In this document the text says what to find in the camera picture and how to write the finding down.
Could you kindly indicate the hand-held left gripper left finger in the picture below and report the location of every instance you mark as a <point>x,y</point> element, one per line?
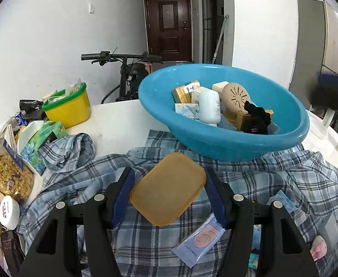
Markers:
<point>124,196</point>

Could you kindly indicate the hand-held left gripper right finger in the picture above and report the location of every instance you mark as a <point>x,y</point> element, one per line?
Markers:
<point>215,202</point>

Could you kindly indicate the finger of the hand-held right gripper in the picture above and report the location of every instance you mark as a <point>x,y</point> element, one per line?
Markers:
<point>333,95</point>

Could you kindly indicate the tan plastic box lid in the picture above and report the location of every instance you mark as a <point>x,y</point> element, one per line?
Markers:
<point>169,189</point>

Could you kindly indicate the blue plastic basin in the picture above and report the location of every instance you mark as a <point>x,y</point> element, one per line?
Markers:
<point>229,147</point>

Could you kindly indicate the pale green pump bottle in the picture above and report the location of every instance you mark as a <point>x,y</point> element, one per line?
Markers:
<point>329,117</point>

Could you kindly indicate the blue plaid shirt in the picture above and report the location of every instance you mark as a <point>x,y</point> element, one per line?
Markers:
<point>244,176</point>

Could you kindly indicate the blue sachet with pink print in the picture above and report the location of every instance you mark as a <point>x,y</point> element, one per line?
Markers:
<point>197,245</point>

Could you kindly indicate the grey tall cabinet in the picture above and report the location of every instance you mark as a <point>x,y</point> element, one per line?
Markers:
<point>310,40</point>

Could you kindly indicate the light blue wipes packet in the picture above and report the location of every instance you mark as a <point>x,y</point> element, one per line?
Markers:
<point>282,203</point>

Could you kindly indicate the teal small packet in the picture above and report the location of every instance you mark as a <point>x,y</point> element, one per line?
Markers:
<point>254,261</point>

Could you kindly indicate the black hair scrunchie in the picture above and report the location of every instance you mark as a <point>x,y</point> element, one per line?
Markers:
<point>255,121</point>

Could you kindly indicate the amber small box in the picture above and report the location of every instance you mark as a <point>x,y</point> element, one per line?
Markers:
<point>241,119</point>

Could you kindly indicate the white plastic bottle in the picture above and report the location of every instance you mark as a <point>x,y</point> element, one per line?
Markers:
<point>209,106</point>

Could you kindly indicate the blue white small carton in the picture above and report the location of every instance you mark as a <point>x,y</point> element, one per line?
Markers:
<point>186,110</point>

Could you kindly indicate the tan round perforated case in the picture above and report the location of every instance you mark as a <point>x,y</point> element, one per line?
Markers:
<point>235,96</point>

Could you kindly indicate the green tissue box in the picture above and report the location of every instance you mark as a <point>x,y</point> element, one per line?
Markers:
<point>42,138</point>

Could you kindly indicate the yellow tub with green rim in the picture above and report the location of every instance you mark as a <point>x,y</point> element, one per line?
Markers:
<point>68,112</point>

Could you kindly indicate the yellow small carton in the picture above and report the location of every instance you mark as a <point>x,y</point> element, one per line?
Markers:
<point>182,93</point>

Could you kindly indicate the white dish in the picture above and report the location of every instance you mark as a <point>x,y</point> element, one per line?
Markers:
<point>30,131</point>

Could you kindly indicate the clear jar of cereal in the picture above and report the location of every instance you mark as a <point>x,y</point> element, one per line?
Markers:
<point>4,173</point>

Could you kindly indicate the black bicycle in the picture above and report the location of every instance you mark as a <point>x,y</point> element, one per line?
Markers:
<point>127,72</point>

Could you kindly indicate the blue white snack packet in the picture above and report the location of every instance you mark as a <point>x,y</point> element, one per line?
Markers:
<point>20,119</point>

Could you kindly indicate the black plastic bag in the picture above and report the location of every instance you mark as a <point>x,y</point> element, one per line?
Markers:
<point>30,106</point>

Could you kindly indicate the black framed glass door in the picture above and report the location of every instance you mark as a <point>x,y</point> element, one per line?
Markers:
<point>212,20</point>

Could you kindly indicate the dark red door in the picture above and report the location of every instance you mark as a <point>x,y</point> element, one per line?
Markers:
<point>169,34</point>

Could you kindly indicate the white wall switch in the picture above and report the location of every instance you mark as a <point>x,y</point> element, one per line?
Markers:
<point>92,8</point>

